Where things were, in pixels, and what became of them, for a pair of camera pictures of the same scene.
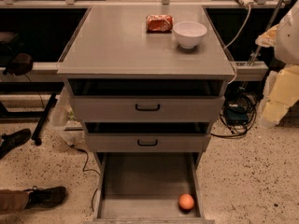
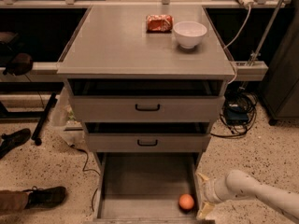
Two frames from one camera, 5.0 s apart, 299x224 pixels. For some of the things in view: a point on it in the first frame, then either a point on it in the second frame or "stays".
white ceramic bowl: (189, 34) stays
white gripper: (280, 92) → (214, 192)
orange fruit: (186, 202) stays
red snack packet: (159, 23) stays
